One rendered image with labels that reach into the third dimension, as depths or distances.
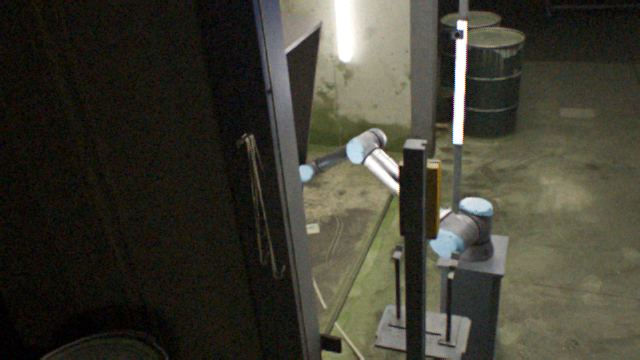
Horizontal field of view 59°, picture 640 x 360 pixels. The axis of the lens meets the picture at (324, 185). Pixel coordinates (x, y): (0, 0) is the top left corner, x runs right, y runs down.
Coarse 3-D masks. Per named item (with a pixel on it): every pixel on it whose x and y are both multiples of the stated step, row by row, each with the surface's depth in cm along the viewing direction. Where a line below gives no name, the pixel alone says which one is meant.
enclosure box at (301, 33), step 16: (288, 16) 290; (288, 32) 270; (304, 32) 272; (320, 32) 294; (288, 48) 254; (304, 48) 303; (288, 64) 310; (304, 64) 307; (304, 80) 312; (304, 96) 317; (304, 112) 322; (304, 128) 327; (304, 144) 333; (304, 160) 338
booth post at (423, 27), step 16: (416, 0) 427; (432, 0) 423; (416, 16) 433; (432, 16) 429; (416, 32) 439; (432, 32) 435; (416, 48) 446; (432, 48) 442; (416, 64) 452; (432, 64) 448; (416, 80) 459; (432, 80) 455; (416, 96) 466; (432, 96) 462; (416, 112) 473; (432, 112) 470; (416, 128) 480; (432, 128) 477; (432, 144) 485
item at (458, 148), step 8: (464, 0) 338; (464, 8) 340; (464, 16) 342; (456, 144) 386; (456, 152) 389; (456, 160) 392; (456, 168) 395; (456, 176) 398; (456, 184) 401; (456, 192) 405; (456, 200) 408; (456, 208) 411
